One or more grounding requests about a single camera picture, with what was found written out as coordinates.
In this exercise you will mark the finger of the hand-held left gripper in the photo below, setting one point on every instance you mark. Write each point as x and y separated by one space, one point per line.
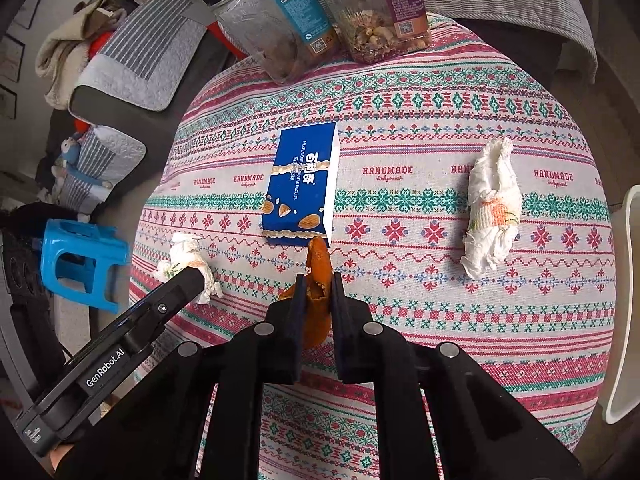
175 295

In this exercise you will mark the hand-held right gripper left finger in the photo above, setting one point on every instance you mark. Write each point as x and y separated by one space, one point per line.
300 320

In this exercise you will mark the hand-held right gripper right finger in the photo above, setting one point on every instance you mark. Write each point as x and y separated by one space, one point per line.
337 320

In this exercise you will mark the orange peel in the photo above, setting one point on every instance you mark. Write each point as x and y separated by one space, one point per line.
320 270

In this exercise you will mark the white plastic waste bin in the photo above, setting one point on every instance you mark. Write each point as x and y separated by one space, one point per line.
625 310

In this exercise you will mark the patterned red green tablecloth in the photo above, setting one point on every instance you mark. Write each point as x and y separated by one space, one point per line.
425 335

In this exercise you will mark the blue plastic stool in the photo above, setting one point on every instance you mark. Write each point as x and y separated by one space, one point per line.
80 255

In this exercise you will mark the blue biscuit box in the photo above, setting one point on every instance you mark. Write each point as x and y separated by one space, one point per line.
300 185

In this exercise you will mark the black perforated plastic object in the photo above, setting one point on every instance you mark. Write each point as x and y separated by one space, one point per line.
22 260

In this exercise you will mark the grey quilted sofa cover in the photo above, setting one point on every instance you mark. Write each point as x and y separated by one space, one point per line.
105 160

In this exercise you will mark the blue plush toy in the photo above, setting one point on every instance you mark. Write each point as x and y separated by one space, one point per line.
70 149

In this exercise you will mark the white tissue orange print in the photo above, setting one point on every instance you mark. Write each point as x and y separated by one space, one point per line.
492 210

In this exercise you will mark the dark grey sofa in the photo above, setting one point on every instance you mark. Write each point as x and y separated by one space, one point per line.
100 105

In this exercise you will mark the grey striped sofa cover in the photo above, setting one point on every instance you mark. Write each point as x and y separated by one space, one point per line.
145 50

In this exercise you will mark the pile of beige clothes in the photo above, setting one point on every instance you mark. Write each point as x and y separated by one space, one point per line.
65 55

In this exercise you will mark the clear jar teal label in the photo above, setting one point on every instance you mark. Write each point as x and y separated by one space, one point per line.
280 35

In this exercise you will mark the clear jar purple label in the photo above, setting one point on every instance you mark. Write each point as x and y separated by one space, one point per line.
380 25

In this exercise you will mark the framed wall picture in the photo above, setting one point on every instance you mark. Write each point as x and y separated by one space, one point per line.
35 2
11 59

